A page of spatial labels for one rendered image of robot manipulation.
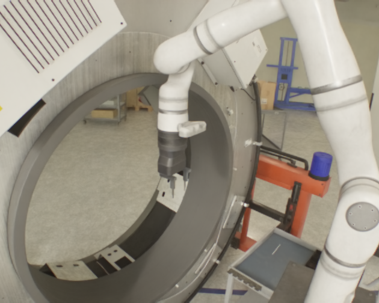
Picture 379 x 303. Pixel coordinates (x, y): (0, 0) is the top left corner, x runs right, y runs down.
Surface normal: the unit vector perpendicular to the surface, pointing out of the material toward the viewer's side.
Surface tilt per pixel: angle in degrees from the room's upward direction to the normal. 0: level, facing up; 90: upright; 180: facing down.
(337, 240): 91
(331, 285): 90
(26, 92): 90
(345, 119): 105
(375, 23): 90
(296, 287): 0
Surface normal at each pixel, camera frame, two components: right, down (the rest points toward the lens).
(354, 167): -0.39, 0.58
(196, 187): -0.65, -0.04
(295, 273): 0.04, -0.93
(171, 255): -0.26, -0.74
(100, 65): 0.73, 0.27
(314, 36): -0.63, 0.33
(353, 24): -0.07, 0.36
